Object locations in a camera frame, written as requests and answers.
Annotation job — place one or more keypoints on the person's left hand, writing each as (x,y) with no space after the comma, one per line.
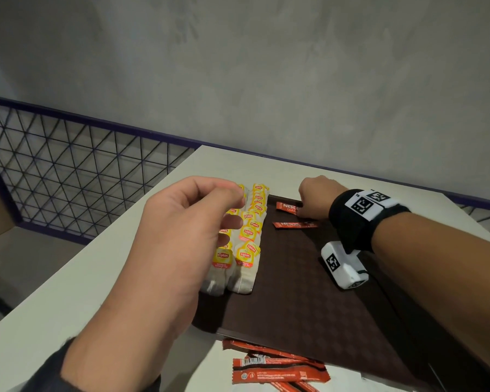
(167,261)

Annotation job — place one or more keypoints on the person's right hand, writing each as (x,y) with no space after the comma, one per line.
(318,197)

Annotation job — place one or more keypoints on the brown plastic tray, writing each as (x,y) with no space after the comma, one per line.
(310,302)

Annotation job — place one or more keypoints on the red Nescafe coffee sachets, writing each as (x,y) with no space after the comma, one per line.
(277,373)

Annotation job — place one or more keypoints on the person's right forearm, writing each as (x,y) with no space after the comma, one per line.
(445,273)

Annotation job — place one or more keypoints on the black right wrist band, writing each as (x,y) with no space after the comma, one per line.
(359,224)

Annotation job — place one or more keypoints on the black wrist band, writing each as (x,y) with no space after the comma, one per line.
(359,224)
(45,375)

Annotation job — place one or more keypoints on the black left wrist band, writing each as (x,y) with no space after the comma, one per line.
(45,375)

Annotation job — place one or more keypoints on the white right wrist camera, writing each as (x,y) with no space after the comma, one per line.
(345,267)

